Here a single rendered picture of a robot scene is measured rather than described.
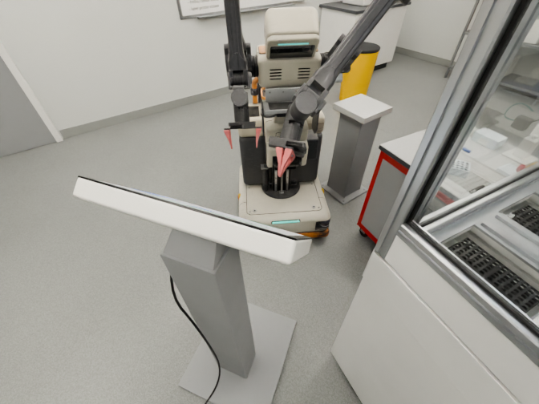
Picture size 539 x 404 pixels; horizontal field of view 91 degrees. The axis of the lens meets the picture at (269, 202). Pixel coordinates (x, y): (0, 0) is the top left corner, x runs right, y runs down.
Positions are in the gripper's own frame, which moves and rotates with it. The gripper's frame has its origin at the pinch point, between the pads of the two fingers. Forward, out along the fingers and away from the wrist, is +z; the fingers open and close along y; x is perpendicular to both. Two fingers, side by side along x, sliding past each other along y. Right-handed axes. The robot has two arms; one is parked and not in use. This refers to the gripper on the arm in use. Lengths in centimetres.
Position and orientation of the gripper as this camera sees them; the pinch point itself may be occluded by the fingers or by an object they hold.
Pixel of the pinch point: (280, 173)
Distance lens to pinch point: 75.3
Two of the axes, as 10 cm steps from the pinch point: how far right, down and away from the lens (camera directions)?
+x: 2.3, 1.3, 9.6
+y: 9.4, 2.4, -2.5
